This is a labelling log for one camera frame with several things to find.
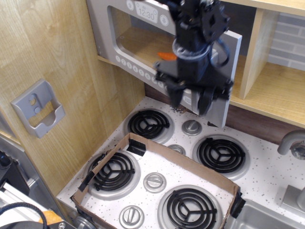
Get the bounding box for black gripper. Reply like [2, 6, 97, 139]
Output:
[153, 39, 233, 115]

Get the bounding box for grey toy microwave door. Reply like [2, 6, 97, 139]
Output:
[87, 0, 242, 127]

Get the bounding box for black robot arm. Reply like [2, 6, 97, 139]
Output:
[153, 0, 234, 115]

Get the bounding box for hanging silver skimmer spoon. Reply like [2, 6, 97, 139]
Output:
[170, 106, 188, 115]

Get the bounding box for back grey stove knob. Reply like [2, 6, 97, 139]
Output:
[182, 120, 202, 136]

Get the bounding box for grey stove knob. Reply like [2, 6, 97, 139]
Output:
[182, 120, 202, 136]
[143, 172, 167, 193]
[119, 205, 145, 229]

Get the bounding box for hanging silver spatula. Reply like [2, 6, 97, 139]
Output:
[207, 122, 217, 127]

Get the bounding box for orange toy carrot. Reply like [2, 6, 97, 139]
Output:
[157, 52, 177, 61]

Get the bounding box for back left black burner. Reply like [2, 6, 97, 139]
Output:
[123, 109, 175, 145]

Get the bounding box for black burner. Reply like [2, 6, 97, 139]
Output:
[157, 185, 223, 229]
[123, 109, 175, 145]
[89, 150, 141, 200]
[192, 135, 250, 181]

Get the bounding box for middle small grey knob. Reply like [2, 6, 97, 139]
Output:
[168, 144, 186, 156]

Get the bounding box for back right black burner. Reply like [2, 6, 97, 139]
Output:
[192, 135, 250, 181]

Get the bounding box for wooden shelf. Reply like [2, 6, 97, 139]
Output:
[97, 55, 305, 128]

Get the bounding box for centre grey stove knob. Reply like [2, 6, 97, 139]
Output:
[143, 172, 167, 193]

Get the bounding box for front left black burner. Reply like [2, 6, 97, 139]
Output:
[89, 150, 141, 200]

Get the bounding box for grey toy faucet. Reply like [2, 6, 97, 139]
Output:
[277, 130, 305, 160]

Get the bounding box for front right black burner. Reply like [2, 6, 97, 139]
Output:
[157, 185, 223, 229]

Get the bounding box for silver toy sink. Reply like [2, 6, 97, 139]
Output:
[226, 185, 305, 229]

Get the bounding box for front grey stove knob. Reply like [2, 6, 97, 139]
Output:
[119, 205, 145, 229]

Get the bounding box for grey oven front knob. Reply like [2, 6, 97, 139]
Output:
[75, 216, 95, 229]

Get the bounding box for cardboard frame on stove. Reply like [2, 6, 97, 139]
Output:
[71, 134, 240, 229]

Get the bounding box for grey wall phone holder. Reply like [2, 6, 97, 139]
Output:
[11, 79, 65, 138]

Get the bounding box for black braided cable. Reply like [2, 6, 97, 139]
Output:
[0, 202, 50, 229]

